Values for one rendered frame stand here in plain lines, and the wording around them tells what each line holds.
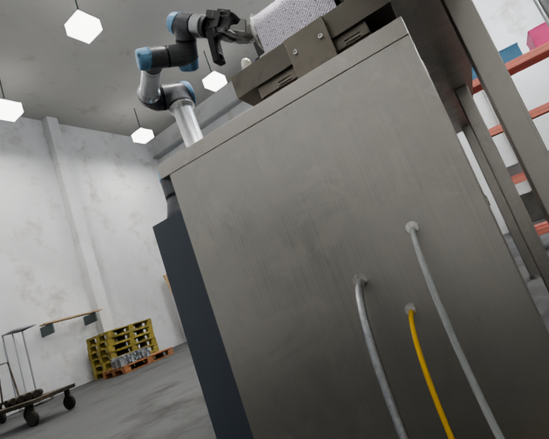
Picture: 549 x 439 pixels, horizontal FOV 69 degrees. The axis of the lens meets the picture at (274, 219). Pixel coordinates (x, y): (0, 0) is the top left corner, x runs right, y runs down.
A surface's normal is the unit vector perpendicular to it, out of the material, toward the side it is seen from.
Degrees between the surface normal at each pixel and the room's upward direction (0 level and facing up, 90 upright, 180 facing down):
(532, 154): 90
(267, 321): 90
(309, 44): 90
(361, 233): 90
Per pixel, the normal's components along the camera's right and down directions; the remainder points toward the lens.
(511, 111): -0.45, 0.00
